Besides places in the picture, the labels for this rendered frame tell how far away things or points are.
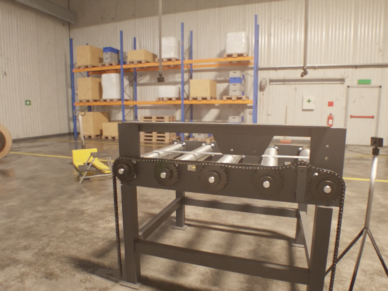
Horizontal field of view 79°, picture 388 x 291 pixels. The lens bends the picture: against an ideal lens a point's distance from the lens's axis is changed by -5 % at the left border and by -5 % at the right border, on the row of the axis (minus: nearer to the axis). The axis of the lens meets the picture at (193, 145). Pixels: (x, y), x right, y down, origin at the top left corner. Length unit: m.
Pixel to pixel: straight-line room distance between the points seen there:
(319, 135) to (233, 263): 0.90
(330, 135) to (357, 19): 9.98
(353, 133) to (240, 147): 9.47
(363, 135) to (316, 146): 9.47
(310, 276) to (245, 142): 0.83
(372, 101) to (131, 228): 10.03
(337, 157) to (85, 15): 14.06
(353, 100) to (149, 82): 8.43
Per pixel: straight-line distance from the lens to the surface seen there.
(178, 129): 1.52
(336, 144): 1.42
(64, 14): 14.32
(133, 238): 1.84
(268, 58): 10.61
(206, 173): 1.42
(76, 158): 6.10
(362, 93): 10.79
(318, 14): 11.09
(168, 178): 1.49
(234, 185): 1.46
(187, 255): 1.72
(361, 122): 10.80
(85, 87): 12.17
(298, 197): 1.38
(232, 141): 1.42
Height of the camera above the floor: 1.24
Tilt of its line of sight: 8 degrees down
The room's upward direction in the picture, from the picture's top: straight up
